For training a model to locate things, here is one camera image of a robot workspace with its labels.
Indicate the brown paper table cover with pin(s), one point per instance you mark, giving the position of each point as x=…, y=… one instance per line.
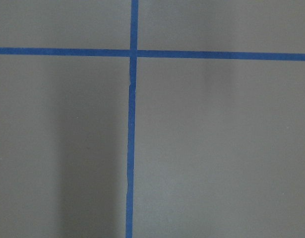
x=152, y=118

